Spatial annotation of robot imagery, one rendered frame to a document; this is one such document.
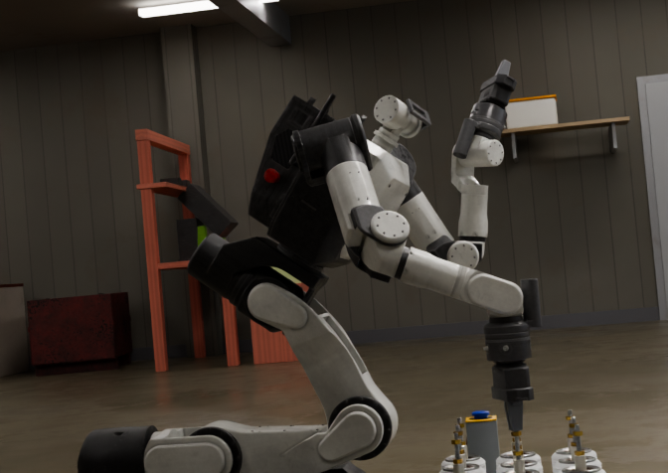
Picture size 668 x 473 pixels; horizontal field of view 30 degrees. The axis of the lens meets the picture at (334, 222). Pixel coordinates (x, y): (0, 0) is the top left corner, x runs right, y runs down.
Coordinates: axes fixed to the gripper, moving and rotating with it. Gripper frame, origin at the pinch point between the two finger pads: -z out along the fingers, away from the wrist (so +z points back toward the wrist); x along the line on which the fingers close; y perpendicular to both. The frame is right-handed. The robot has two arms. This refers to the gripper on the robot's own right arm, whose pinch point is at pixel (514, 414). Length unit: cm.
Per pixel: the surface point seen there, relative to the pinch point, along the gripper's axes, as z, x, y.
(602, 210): 65, 807, -385
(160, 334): -8, 781, 17
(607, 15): 239, 800, -404
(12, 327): 4, 957, 140
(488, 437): -9.4, 37.2, -6.5
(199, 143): 160, 923, -42
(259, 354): -30, 752, -58
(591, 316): -29, 812, -367
